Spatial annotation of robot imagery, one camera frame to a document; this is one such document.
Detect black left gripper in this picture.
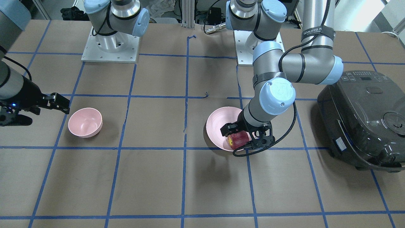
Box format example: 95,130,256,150
220,110,275,151

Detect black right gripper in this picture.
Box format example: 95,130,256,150
1,76,70,126

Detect red apple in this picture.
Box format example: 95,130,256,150
227,131,250,150

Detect pink bowl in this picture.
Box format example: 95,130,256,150
68,108,103,138

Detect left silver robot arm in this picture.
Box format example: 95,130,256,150
221,0,343,151

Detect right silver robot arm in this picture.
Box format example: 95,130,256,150
0,0,150,126

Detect pink plate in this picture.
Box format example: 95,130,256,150
206,106,242,152

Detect dark rice cooker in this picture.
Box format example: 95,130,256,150
318,71,405,172

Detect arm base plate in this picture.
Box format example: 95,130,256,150
81,27,141,63
234,30,267,67

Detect aluminium frame post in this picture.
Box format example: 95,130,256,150
181,0,196,30

